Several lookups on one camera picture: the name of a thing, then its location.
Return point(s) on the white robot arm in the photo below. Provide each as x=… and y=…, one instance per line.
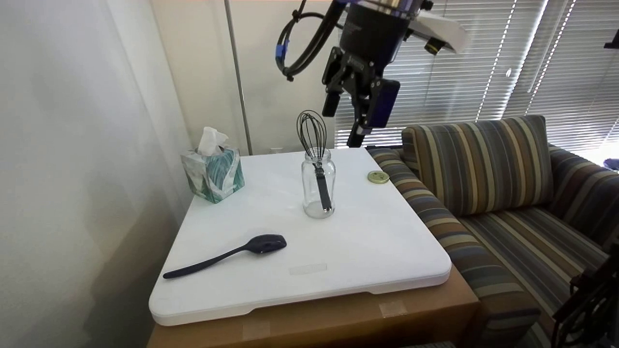
x=400, y=7

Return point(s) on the white foam board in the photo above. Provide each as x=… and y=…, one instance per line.
x=375, y=241

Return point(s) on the brown cardboard box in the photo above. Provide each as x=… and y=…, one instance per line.
x=440, y=313

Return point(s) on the teal patterned tissue box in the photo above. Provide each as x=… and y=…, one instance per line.
x=214, y=168

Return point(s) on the black dishing spoon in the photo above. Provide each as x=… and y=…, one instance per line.
x=259, y=243

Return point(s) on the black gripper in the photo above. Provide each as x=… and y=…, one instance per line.
x=357, y=65

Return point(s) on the striped armchair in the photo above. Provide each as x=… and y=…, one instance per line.
x=520, y=216

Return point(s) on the metal floor lamp pole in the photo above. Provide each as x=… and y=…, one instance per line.
x=239, y=75

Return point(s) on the black wire whisk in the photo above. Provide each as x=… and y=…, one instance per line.
x=313, y=133

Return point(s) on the white window blinds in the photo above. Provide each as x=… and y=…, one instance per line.
x=524, y=56

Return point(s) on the small green round lid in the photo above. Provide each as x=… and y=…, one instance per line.
x=378, y=176

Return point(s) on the black metal stand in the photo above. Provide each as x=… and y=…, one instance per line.
x=589, y=317

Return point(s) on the clear glass jar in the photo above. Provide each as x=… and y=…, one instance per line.
x=313, y=205

